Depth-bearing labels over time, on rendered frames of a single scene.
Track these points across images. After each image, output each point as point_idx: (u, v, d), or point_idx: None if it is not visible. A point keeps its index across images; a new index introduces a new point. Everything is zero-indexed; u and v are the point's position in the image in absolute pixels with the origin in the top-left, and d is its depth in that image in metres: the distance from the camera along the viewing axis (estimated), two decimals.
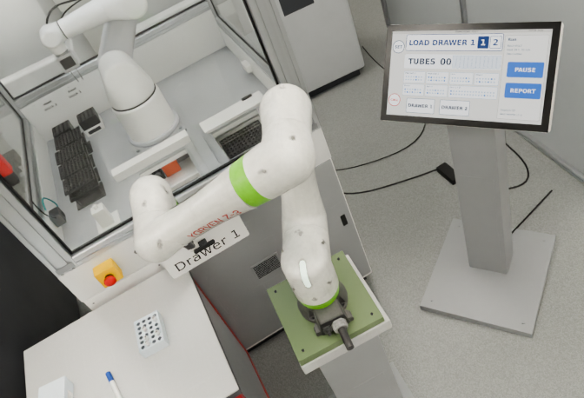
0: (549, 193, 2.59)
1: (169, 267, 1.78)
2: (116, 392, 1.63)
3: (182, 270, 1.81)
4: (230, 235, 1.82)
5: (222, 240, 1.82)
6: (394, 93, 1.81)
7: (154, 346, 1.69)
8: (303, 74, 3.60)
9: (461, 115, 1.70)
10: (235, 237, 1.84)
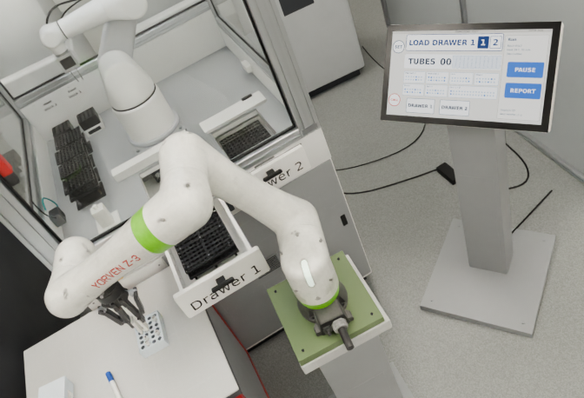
0: (549, 193, 2.59)
1: (184, 306, 1.65)
2: (116, 392, 1.63)
3: (198, 309, 1.68)
4: (250, 270, 1.68)
5: (242, 276, 1.68)
6: (394, 93, 1.81)
7: (154, 346, 1.69)
8: (303, 74, 3.60)
9: (461, 115, 1.70)
10: (255, 273, 1.70)
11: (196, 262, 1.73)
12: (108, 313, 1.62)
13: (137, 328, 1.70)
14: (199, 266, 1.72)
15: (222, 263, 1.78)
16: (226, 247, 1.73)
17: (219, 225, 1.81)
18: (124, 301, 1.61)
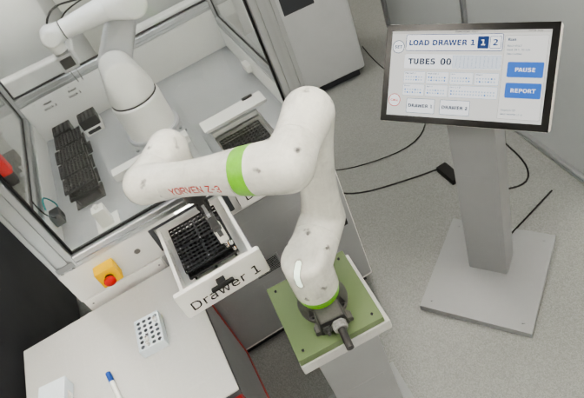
0: (549, 193, 2.59)
1: (184, 306, 1.65)
2: (116, 392, 1.63)
3: (198, 309, 1.68)
4: (250, 270, 1.68)
5: (242, 276, 1.68)
6: (394, 93, 1.81)
7: (154, 346, 1.69)
8: (303, 74, 3.60)
9: (461, 115, 1.70)
10: (255, 273, 1.70)
11: (196, 262, 1.73)
12: None
13: None
14: (199, 266, 1.72)
15: (222, 263, 1.78)
16: (226, 247, 1.73)
17: None
18: (199, 210, 1.60)
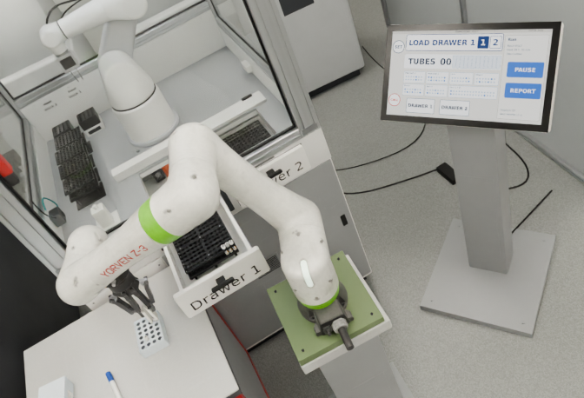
0: (549, 193, 2.59)
1: (184, 306, 1.65)
2: (116, 392, 1.63)
3: (198, 309, 1.68)
4: (250, 270, 1.68)
5: (242, 276, 1.68)
6: (394, 93, 1.81)
7: (154, 346, 1.69)
8: (303, 74, 3.60)
9: (461, 115, 1.70)
10: (255, 273, 1.70)
11: (196, 262, 1.73)
12: (119, 301, 1.64)
13: (148, 318, 1.71)
14: (199, 266, 1.72)
15: (222, 263, 1.78)
16: (226, 247, 1.73)
17: (219, 225, 1.81)
18: (135, 290, 1.63)
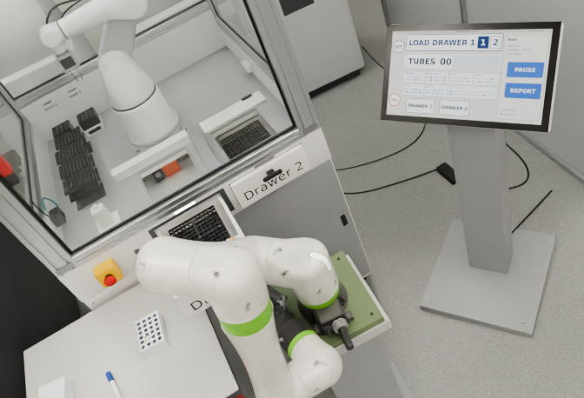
0: (549, 193, 2.59)
1: (184, 306, 1.65)
2: (116, 392, 1.63)
3: (198, 309, 1.68)
4: None
5: None
6: (394, 93, 1.81)
7: (154, 346, 1.69)
8: (303, 74, 3.60)
9: (461, 115, 1.70)
10: None
11: None
12: None
13: None
14: None
15: None
16: None
17: (219, 225, 1.81)
18: None
